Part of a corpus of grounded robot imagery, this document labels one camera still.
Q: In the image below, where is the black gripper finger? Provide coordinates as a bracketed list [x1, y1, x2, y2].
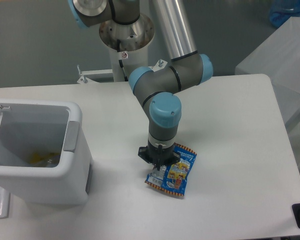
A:
[159, 151, 181, 167]
[138, 146, 158, 168]

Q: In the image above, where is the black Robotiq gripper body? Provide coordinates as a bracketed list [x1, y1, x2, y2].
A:
[146, 143, 175, 166]

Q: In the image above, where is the blue snack wrapper bag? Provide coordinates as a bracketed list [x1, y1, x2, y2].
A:
[144, 143, 197, 198]

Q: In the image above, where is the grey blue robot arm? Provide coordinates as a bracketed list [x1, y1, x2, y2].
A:
[68, 0, 213, 168]

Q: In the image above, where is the white plastic trash can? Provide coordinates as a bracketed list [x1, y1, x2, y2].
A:
[0, 98, 93, 205]

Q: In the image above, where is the yellow trash inside can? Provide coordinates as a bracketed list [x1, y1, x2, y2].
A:
[28, 152, 61, 168]

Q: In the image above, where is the translucent white storage box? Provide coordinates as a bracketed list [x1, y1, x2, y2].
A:
[235, 17, 300, 172]

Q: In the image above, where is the blue water jug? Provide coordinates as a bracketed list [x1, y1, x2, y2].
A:
[268, 0, 300, 28]

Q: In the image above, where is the white pedestal mounting bracket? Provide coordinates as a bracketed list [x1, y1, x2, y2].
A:
[76, 59, 168, 84]

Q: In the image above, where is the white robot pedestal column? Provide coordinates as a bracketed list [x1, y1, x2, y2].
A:
[108, 46, 149, 82]

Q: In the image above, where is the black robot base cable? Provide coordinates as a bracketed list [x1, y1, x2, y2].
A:
[115, 38, 130, 82]

